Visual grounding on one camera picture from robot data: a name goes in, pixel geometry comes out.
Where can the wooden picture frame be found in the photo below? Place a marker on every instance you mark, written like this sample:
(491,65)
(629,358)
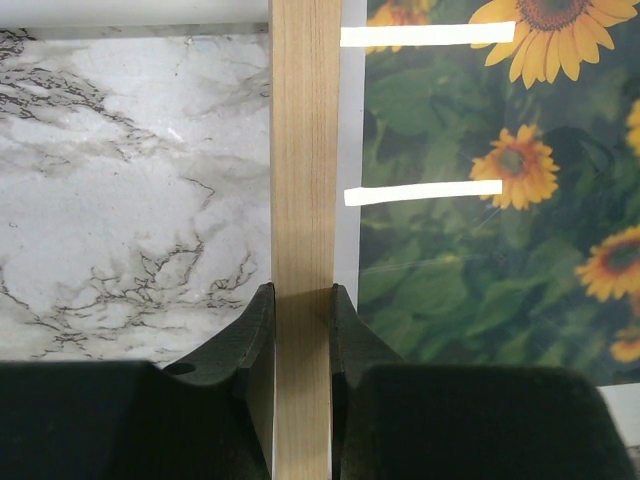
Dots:
(305,74)

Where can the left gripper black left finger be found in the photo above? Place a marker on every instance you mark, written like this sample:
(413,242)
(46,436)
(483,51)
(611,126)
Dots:
(207,415)

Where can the white PVC pipe rack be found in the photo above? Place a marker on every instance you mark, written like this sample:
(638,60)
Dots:
(94,13)

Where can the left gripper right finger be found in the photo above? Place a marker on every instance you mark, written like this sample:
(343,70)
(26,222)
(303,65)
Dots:
(396,420)

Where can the sunflower photo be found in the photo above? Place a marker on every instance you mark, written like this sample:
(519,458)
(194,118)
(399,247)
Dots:
(546,272)

